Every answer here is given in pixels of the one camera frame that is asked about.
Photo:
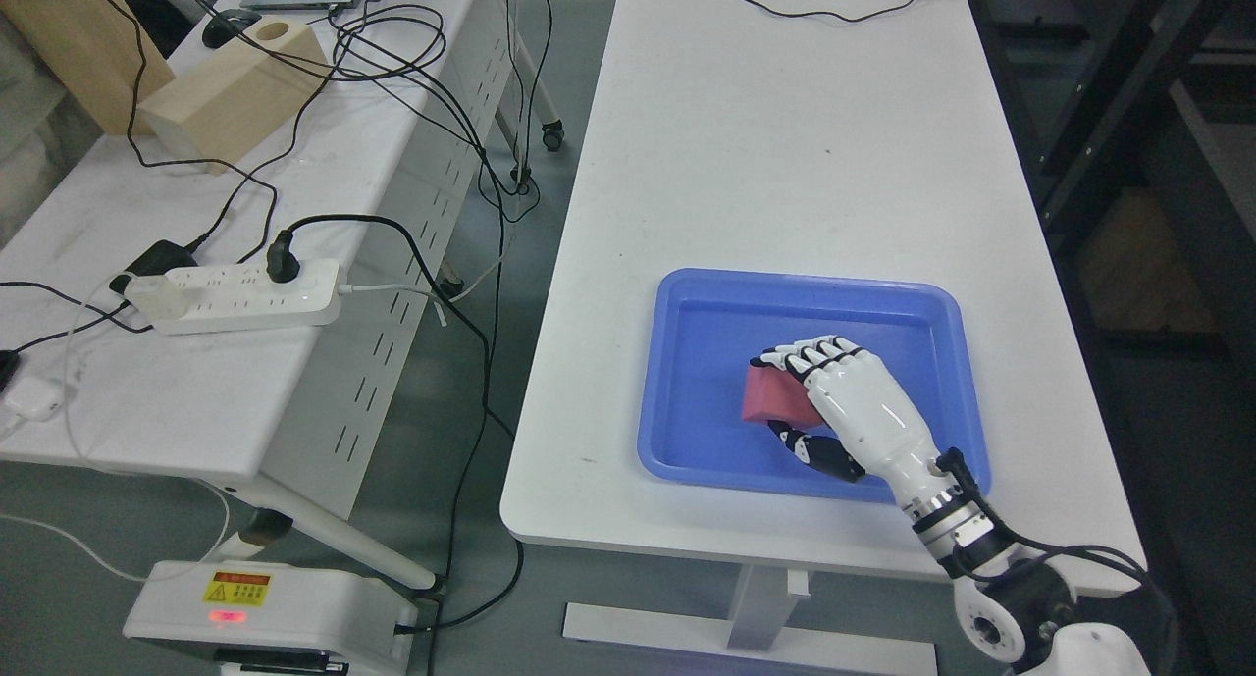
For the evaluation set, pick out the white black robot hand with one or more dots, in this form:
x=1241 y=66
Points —
x=876 y=425

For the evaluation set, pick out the pink foam block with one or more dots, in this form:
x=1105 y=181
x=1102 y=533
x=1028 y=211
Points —
x=771 y=394

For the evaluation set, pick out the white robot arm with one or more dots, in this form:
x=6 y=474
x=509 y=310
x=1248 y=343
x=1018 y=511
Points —
x=1011 y=602

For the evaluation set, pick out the blue plastic tray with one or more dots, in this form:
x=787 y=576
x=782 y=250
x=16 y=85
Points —
x=708 y=324

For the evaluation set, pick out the black metal shelf right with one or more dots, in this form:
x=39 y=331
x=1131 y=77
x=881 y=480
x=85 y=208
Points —
x=1130 y=114

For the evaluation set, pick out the wooden block with hole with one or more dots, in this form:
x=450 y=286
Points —
x=219 y=110

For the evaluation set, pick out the white table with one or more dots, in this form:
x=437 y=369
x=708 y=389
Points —
x=836 y=138

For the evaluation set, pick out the black power plug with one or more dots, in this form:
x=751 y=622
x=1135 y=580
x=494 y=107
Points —
x=282 y=266

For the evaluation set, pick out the white power strip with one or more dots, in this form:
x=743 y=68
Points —
x=214 y=299

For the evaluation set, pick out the white folding desk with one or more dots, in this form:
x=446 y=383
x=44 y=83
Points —
x=287 y=418

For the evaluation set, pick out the white floor device box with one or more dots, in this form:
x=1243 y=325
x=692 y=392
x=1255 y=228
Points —
x=253 y=618

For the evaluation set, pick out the black power adapter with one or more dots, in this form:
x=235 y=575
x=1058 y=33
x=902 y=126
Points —
x=159 y=258

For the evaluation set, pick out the black computer mouse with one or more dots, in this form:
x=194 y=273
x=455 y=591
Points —
x=227 y=25

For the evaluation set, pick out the white charger adapter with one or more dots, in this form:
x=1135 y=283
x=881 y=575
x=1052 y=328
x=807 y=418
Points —
x=34 y=399

